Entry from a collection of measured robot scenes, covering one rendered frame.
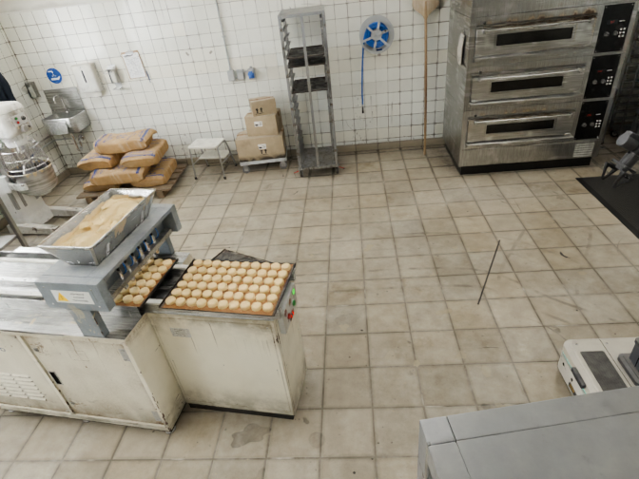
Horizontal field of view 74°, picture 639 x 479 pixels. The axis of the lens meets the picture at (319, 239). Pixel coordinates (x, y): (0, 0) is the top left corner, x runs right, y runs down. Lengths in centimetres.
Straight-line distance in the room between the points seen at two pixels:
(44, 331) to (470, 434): 230
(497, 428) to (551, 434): 5
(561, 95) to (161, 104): 475
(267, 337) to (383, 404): 92
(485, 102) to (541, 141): 78
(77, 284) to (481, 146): 420
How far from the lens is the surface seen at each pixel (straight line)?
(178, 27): 593
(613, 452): 54
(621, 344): 301
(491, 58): 477
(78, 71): 646
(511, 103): 495
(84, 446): 312
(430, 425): 51
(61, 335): 250
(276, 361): 229
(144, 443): 294
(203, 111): 609
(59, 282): 221
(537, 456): 51
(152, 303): 232
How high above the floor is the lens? 225
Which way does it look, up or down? 33 degrees down
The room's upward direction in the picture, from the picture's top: 7 degrees counter-clockwise
